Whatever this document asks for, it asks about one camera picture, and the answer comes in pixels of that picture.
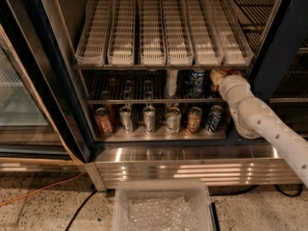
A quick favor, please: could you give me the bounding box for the blue can shelf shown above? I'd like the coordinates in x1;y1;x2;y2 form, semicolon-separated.
188;70;205;98
205;105;223;133

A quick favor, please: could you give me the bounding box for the green silver can bottom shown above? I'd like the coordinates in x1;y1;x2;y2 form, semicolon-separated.
166;107;182;135

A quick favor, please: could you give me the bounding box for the blue can middle shelf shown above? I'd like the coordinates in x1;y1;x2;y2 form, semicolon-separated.
188;70;205;98

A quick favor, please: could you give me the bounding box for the stainless steel fridge base grille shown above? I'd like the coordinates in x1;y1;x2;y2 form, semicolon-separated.
85;144;300;192

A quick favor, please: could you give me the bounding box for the red soda can bottom shelf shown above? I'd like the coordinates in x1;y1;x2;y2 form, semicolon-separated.
94;108;114;135

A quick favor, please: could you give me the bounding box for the orange cable on floor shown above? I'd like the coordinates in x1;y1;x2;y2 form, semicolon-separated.
0;171;86;208

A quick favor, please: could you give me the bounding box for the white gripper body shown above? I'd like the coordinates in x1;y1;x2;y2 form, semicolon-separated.
218;75;251;105

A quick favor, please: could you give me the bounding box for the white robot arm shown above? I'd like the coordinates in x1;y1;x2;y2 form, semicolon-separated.
210;70;308;187

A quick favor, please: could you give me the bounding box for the black cable floor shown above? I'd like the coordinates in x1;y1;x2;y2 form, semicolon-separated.
210;184;303;198
64;190;98;231

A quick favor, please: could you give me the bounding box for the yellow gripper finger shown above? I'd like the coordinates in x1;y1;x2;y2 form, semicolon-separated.
210;69;225;90

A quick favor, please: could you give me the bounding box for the orange brown can bottom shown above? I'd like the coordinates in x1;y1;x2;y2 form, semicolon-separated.
187;107;202;134

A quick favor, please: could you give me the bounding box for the blue can bottom shelf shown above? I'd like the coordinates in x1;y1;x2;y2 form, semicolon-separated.
205;105;223;133

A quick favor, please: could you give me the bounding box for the white tall can middle shelf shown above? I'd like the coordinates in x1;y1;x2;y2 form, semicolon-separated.
167;70;178;96

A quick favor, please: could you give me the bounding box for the black cable right floor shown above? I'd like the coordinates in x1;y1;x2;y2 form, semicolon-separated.
210;184;303;198

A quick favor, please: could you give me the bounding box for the clear plastic bin with ice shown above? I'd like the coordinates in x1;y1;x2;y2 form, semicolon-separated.
112;179;217;231

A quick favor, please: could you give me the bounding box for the clear can organizer tray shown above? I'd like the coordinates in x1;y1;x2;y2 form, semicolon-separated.
139;0;166;66
107;0;136;65
209;0;253;66
186;0;223;66
75;0;113;65
162;0;193;65

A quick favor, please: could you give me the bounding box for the black cable left floor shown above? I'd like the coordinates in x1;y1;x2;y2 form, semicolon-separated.
64;190;98;231

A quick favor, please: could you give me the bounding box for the middle wire shelf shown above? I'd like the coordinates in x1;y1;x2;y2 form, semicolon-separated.
86;70;222;105

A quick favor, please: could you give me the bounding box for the glass fridge door left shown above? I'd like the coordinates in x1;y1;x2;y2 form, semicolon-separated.
0;0;91;164

